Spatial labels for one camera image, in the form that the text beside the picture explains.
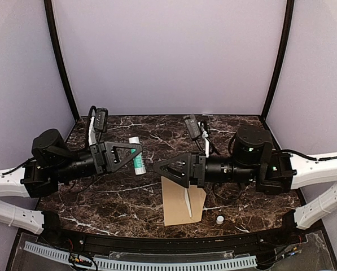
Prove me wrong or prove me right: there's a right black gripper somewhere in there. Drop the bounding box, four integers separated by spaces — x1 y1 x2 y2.
152 151 257 189

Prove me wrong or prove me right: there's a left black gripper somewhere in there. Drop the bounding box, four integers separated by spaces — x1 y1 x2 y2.
54 140 143 183

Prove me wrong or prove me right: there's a white letter paper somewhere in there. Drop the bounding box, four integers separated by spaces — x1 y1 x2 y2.
184 188 192 218

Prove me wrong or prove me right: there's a brown kraft envelope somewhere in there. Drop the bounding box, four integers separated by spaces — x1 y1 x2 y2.
161 177 206 226

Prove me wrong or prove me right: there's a small white-capped glue bottle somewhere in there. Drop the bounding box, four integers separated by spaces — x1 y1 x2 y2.
129 137 146 175

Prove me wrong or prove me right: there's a white glue bottle cap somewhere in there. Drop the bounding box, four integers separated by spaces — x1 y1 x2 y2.
216 216 225 225

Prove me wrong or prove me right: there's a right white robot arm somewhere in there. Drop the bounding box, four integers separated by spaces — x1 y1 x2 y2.
154 125 337 245

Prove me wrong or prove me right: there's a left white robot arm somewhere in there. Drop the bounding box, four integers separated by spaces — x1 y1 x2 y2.
0 129 142 246

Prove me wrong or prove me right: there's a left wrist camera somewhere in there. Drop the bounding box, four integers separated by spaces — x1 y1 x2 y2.
85 106 108 148

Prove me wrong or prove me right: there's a white slotted cable duct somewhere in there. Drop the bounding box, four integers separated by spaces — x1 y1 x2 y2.
23 241 257 270

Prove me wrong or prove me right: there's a black front frame rail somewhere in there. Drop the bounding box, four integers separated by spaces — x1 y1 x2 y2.
38 228 307 255

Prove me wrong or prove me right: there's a left black corner post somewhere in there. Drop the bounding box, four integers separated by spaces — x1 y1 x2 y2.
43 0 80 122

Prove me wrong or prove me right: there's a black corner post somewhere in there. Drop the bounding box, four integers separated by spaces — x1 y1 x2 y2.
43 0 80 122
260 0 295 123

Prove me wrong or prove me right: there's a right black corner post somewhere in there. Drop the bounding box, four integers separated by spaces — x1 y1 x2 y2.
260 0 295 123

